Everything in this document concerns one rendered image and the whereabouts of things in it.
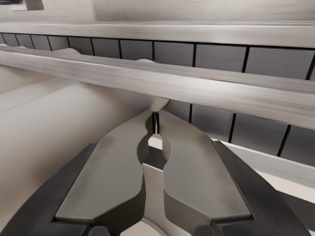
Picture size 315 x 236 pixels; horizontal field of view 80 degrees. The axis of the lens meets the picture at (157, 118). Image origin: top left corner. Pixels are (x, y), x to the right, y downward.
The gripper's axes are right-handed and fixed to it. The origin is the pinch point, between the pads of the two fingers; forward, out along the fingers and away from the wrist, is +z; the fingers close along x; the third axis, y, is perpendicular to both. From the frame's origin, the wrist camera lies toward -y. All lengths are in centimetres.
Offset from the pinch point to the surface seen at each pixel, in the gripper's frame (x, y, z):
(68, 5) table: -12.0, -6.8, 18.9
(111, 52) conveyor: -4.5, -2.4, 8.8
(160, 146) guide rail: 0.2, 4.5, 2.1
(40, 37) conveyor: -14.8, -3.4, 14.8
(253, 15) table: 8.4, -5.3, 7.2
